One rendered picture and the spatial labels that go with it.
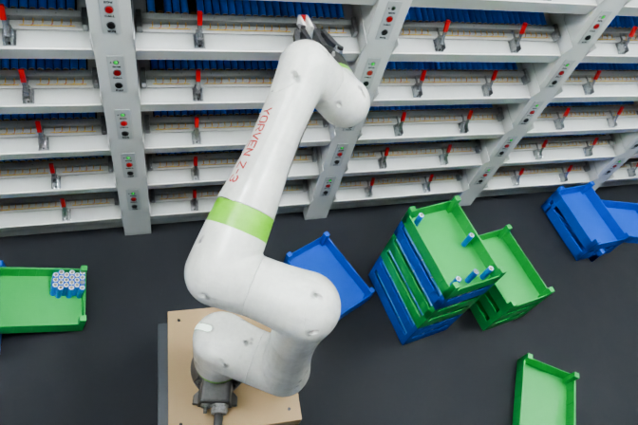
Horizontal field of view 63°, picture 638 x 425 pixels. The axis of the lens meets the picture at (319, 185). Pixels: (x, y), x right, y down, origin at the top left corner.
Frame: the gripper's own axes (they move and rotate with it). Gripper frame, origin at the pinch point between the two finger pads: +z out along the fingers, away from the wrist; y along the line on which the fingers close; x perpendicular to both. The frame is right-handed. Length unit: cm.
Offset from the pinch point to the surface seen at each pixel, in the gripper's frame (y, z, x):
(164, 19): -34.9, 6.5, -2.6
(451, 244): 52, -29, -61
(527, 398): 83, -66, -109
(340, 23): 12.2, 6.7, -2.3
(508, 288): 84, -34, -87
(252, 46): -13.1, 2.4, -7.6
